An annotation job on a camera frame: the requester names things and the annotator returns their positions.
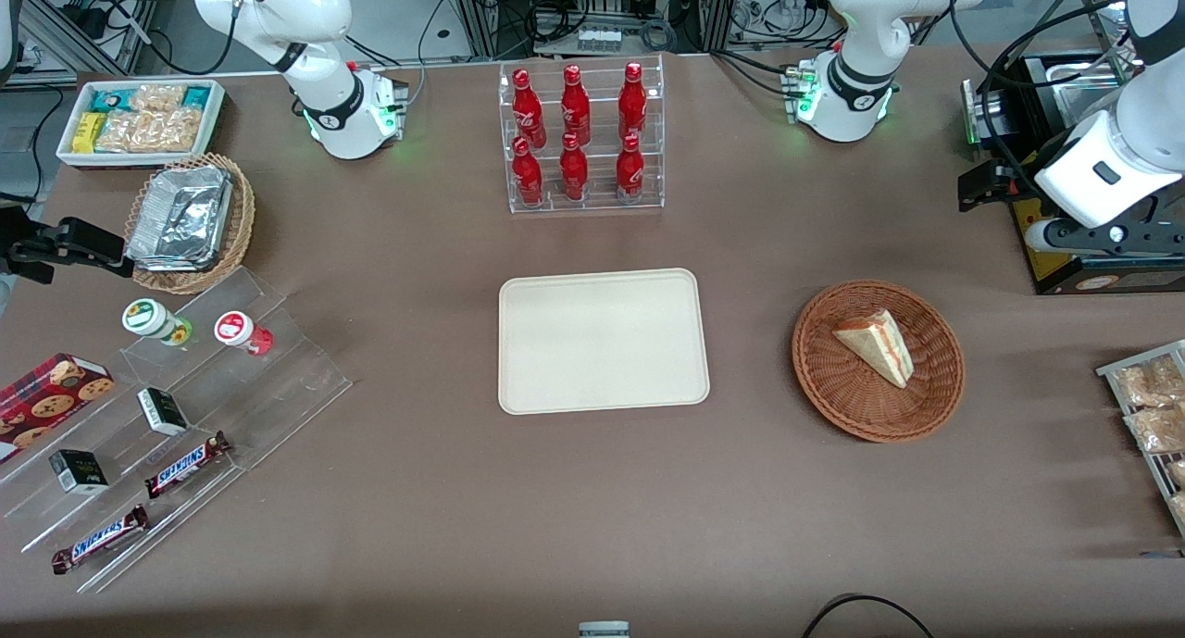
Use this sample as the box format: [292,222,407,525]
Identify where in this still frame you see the triangular sandwich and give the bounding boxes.
[831,308,916,390]

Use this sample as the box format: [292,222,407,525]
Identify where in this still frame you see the oval light wicker basket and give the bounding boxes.
[124,153,256,295]

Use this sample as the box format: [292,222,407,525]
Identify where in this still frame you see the tray of bagged snacks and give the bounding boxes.
[1096,339,1185,539]

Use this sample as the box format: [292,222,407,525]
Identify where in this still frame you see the round brown wicker basket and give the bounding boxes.
[792,280,966,444]

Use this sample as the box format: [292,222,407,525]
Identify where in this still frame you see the beige plastic tray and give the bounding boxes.
[498,268,711,416]

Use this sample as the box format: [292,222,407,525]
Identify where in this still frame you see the stacked aluminium foil trays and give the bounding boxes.
[126,165,234,273]

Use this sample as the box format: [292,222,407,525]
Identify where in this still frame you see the green-lidded white cup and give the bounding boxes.
[121,298,193,347]

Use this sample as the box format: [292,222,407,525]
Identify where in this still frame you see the white rectangular snack bin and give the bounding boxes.
[56,79,227,169]

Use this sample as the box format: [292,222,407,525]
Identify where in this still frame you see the black hot food display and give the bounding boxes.
[958,50,1185,296]

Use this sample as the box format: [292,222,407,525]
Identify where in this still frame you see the yellow snack packet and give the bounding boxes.
[71,111,108,156]

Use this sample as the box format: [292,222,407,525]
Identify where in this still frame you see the clear cracker bag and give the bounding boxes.
[130,83,187,114]
[95,110,150,154]
[143,108,204,154]

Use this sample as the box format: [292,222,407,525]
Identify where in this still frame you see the red tartan cookie box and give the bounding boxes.
[0,352,116,464]

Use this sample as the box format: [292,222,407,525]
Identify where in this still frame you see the red-lidded white cup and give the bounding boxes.
[214,310,275,357]

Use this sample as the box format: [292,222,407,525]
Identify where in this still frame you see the small black carton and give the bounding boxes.
[48,448,110,496]
[137,387,190,437]

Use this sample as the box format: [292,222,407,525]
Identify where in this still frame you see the clear bagged pastry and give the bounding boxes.
[1114,355,1185,408]
[1124,404,1185,455]

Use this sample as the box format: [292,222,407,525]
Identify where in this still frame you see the clear acrylic stepped shelf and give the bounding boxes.
[0,267,354,594]

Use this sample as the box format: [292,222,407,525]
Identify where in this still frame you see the Snickers chocolate bar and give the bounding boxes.
[51,504,151,576]
[144,431,232,500]

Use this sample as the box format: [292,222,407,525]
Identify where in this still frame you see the red cola bottle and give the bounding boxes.
[560,64,593,147]
[615,133,646,205]
[558,132,591,203]
[617,61,649,143]
[512,68,548,149]
[511,136,545,207]

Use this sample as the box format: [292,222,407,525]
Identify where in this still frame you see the clear acrylic bottle rack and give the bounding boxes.
[499,54,666,216]

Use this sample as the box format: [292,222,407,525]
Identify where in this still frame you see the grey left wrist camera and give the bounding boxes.
[1023,214,1185,256]

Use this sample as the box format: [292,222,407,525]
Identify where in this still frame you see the black cable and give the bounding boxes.
[801,593,938,638]

